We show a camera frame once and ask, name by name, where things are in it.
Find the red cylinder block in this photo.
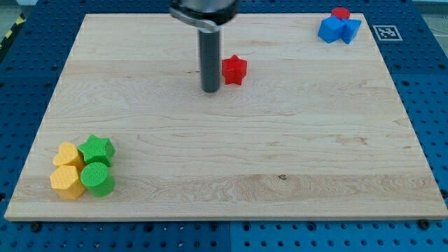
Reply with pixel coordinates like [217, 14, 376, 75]
[331, 7, 351, 20]

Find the light wooden board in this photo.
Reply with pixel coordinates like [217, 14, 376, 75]
[5, 13, 447, 222]

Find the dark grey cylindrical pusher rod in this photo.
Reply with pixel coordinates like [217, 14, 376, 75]
[198, 30, 221, 93]

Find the blue cube block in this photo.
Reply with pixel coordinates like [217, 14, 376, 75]
[318, 16, 345, 43]

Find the yellow heart block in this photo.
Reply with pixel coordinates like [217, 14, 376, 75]
[52, 142, 86, 172]

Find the blue triangular prism block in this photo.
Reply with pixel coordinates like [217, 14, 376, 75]
[341, 19, 362, 44]

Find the green cylinder block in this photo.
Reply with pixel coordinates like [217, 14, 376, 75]
[80, 162, 116, 197]

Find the fiducial marker tag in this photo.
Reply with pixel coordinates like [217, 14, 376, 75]
[373, 24, 403, 41]

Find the green star block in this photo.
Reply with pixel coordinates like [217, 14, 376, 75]
[78, 134, 116, 167]

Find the yellow hexagon block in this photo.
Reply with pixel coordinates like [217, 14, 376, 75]
[50, 165, 86, 200]

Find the red star block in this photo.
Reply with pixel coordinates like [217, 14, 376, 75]
[221, 55, 248, 85]

